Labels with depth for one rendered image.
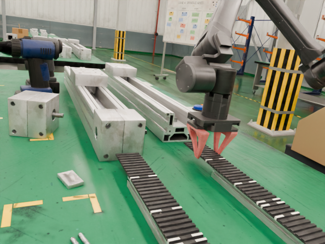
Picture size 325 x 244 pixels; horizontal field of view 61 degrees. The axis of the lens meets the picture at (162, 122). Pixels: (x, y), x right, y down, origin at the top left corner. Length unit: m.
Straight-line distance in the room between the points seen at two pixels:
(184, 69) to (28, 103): 0.39
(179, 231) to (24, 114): 0.49
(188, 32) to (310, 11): 3.31
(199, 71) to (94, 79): 0.53
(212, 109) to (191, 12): 6.14
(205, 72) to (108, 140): 0.25
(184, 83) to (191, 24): 6.12
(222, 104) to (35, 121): 0.45
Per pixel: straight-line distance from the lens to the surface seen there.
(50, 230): 0.44
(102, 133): 0.60
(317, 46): 0.97
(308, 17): 3.98
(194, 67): 0.53
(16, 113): 0.75
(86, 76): 0.98
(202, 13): 6.48
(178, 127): 0.77
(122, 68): 1.27
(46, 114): 0.73
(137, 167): 0.54
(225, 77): 0.58
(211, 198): 0.54
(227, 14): 0.73
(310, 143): 0.88
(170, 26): 7.07
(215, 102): 0.58
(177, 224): 0.41
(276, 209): 0.50
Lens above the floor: 1.05
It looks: 17 degrees down
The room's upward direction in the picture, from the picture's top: 7 degrees clockwise
